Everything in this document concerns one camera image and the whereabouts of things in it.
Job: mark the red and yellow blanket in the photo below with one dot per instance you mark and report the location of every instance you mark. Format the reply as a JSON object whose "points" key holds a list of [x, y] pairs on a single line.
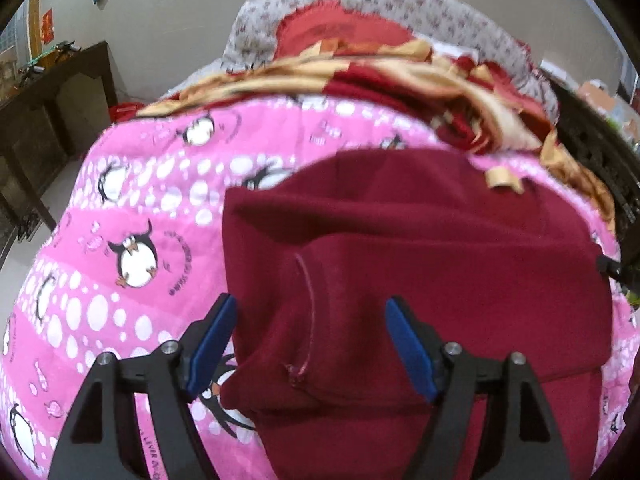
{"points": [[390, 80]]}

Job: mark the dark wooden desk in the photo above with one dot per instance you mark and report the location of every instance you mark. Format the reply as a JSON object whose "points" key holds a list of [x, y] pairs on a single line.
{"points": [[50, 110]]}

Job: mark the pink penguin print blanket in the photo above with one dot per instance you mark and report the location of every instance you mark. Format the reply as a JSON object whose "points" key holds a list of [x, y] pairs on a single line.
{"points": [[125, 185]]}

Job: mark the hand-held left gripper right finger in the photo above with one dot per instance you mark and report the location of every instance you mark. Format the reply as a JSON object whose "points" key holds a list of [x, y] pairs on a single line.
{"points": [[412, 350]]}

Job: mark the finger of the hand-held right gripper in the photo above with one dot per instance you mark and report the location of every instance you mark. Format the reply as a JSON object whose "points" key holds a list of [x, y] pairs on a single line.
{"points": [[612, 267]]}

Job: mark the red basin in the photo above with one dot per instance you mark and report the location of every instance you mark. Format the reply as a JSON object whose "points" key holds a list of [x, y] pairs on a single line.
{"points": [[124, 111]]}

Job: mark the dark wooden headboard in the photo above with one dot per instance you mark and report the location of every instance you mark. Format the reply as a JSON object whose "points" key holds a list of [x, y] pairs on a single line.
{"points": [[600, 150]]}

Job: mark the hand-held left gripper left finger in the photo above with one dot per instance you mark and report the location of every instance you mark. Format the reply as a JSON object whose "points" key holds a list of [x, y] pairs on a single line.
{"points": [[212, 345]]}

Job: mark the red wall paper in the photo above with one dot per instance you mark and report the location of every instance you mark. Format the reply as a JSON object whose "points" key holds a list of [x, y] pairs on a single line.
{"points": [[47, 26]]}

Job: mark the red frilled pillow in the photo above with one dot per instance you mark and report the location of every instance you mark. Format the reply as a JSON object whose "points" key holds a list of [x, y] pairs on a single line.
{"points": [[340, 25]]}

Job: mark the dark red garment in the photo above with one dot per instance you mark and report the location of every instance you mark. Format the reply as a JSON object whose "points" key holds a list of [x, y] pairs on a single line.
{"points": [[400, 220]]}

